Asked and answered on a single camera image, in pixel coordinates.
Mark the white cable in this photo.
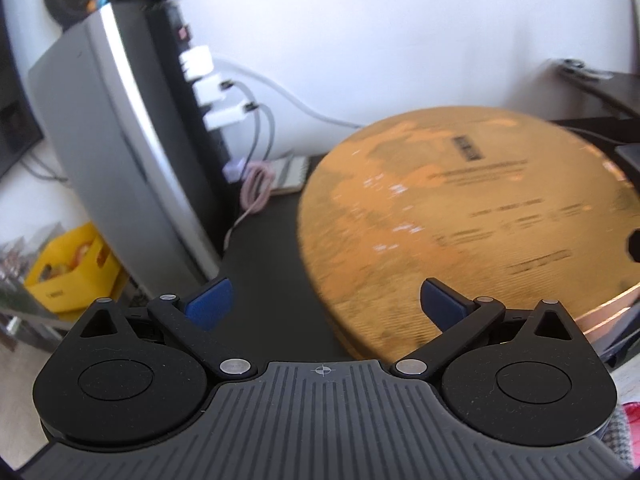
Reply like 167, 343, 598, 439
212, 60, 363, 128

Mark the red apple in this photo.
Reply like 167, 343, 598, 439
65, 242, 97, 271

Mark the round gold box lid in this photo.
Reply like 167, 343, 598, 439
296, 106, 640, 361

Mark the pink coiled cable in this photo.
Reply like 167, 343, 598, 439
222, 162, 275, 248

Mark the black power strip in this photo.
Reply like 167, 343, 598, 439
145, 2, 236, 241

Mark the spiral notepad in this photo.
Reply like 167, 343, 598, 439
270, 156, 312, 196

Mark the grey monitor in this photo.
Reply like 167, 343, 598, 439
27, 2, 223, 286

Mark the dark brown shelf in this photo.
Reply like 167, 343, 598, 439
555, 60, 640, 121

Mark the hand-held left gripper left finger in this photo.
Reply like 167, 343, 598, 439
80, 277, 257, 378

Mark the black desktop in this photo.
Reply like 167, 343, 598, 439
220, 117, 640, 361

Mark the clear object with ring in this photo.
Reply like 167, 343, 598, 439
557, 58, 613, 80

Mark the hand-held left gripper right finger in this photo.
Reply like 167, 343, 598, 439
391, 277, 572, 378

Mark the dark screen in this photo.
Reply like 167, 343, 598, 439
0, 10, 45, 178

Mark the yellow plastic crate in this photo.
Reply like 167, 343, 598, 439
24, 222, 126, 313

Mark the black cable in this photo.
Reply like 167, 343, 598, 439
222, 79, 263, 163
245, 104, 277, 163

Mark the white charger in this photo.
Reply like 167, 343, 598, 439
179, 46, 213, 76
192, 74, 226, 103
202, 101, 248, 130

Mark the dark grey flat device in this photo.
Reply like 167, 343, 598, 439
615, 144, 640, 173

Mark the grey knit cloth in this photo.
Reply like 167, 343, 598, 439
604, 400, 640, 467

